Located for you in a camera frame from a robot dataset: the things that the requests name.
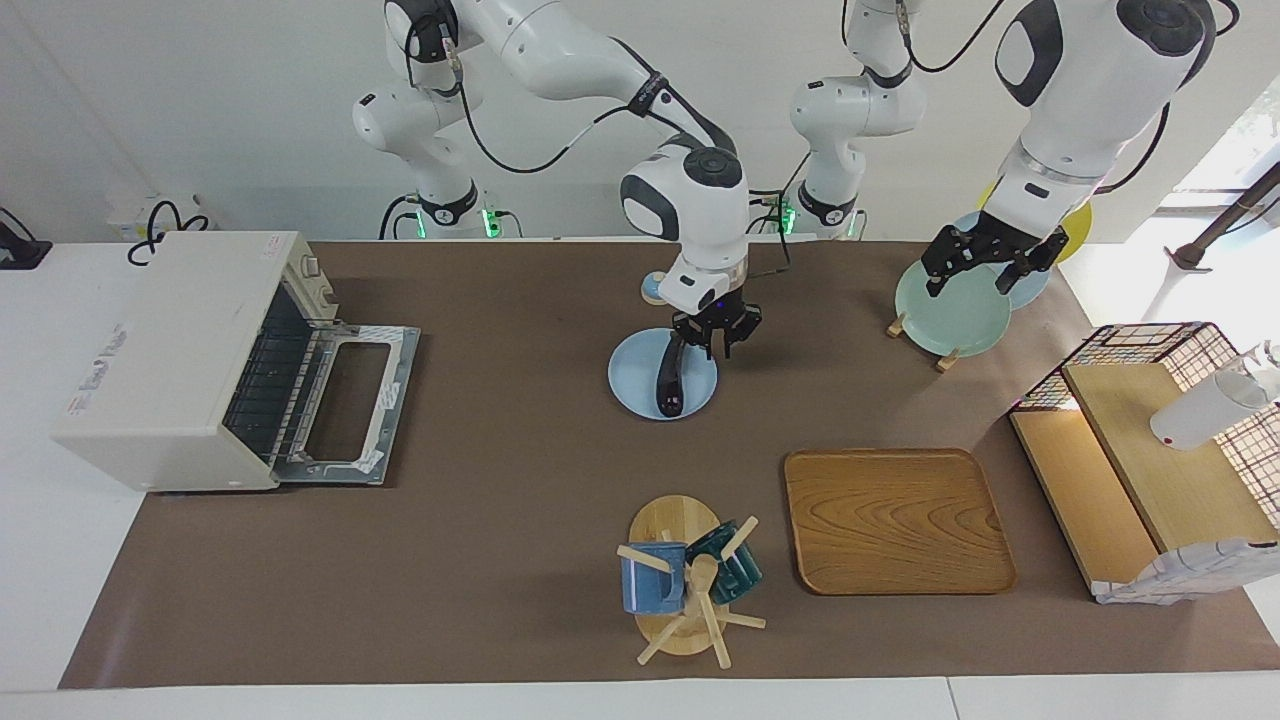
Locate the wooden plate rack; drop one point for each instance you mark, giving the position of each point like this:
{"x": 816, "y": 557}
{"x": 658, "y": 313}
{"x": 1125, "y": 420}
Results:
{"x": 947, "y": 362}

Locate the black tripod stand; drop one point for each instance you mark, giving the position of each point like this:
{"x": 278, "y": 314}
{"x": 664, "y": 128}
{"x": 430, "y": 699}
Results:
{"x": 1225, "y": 220}

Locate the dark purple eggplant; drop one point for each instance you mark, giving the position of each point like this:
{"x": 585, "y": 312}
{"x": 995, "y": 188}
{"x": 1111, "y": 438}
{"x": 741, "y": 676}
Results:
{"x": 670, "y": 385}

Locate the marble patterned cloth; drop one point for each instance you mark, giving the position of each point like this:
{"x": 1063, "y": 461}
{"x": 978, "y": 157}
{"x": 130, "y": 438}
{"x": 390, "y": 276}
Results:
{"x": 1180, "y": 575}

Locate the blue mug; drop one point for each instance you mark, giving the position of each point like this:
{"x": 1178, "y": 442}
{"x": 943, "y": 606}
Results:
{"x": 650, "y": 580}

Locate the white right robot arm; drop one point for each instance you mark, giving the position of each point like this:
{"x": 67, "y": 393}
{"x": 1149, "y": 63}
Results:
{"x": 690, "y": 200}

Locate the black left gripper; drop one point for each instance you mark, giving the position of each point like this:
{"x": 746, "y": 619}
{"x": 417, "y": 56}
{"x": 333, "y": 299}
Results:
{"x": 992, "y": 240}

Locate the brown table mat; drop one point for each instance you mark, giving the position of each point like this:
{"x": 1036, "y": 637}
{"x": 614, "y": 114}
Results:
{"x": 500, "y": 520}

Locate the wooden serving tray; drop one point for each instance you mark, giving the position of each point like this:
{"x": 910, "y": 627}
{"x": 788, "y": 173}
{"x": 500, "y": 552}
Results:
{"x": 897, "y": 522}

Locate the black clamp mount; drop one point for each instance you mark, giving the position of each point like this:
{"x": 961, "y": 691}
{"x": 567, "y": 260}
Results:
{"x": 18, "y": 250}

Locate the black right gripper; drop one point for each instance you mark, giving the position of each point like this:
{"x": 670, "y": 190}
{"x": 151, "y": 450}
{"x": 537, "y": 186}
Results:
{"x": 718, "y": 322}

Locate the pale green plate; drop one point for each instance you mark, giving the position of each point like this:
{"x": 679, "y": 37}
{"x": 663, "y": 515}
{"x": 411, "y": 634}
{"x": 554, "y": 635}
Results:
{"x": 955, "y": 315}

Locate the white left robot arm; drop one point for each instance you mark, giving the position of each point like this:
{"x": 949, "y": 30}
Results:
{"x": 1080, "y": 90}

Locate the large light blue plate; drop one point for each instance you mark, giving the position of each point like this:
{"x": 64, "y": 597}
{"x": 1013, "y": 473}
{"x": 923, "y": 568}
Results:
{"x": 1030, "y": 285}

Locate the small light blue plate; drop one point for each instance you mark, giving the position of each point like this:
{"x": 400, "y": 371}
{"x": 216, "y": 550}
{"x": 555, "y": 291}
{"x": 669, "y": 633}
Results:
{"x": 635, "y": 375}

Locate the dark green mug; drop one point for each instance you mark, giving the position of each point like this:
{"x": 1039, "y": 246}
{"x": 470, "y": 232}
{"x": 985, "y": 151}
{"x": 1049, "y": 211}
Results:
{"x": 735, "y": 570}

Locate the glass oven door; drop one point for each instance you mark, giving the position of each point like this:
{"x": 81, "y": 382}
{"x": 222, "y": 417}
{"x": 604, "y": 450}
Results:
{"x": 395, "y": 400}

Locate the wooden mug tree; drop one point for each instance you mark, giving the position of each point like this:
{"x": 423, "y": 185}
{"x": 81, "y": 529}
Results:
{"x": 680, "y": 610}

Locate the cream toaster oven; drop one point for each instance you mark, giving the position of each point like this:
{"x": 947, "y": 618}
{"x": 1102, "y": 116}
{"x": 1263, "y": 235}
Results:
{"x": 160, "y": 350}

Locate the white cylindrical device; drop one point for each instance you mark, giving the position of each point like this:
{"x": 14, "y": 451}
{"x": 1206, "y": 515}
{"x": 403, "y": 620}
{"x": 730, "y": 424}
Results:
{"x": 1200, "y": 412}

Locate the yellow plate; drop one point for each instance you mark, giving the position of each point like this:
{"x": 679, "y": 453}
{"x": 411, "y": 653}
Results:
{"x": 1075, "y": 230}

